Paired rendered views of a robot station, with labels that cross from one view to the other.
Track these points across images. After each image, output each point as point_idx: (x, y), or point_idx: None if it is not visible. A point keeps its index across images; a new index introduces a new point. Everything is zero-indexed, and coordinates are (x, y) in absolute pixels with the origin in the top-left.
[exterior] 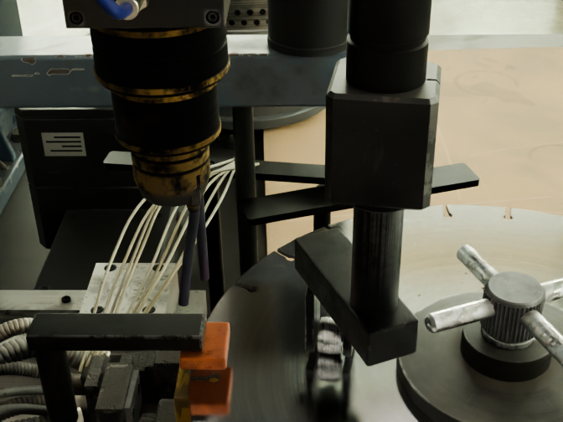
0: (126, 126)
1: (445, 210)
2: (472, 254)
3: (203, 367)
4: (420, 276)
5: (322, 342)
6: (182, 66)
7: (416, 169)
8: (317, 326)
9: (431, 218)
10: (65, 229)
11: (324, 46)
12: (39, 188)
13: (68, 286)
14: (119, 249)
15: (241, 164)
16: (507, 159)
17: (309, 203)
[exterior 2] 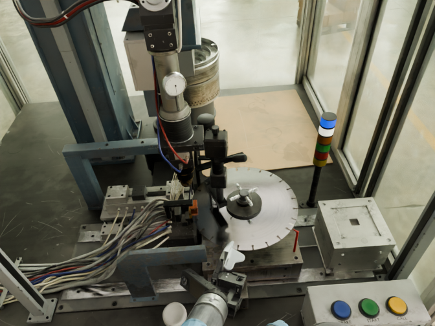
0: (179, 178)
1: (243, 151)
2: (237, 185)
3: (193, 208)
4: (230, 185)
5: (213, 202)
6: (188, 171)
7: (223, 184)
8: (211, 198)
9: (233, 171)
10: (155, 167)
11: None
12: (147, 158)
13: (159, 183)
14: (168, 173)
15: (195, 158)
16: (259, 133)
17: (210, 165)
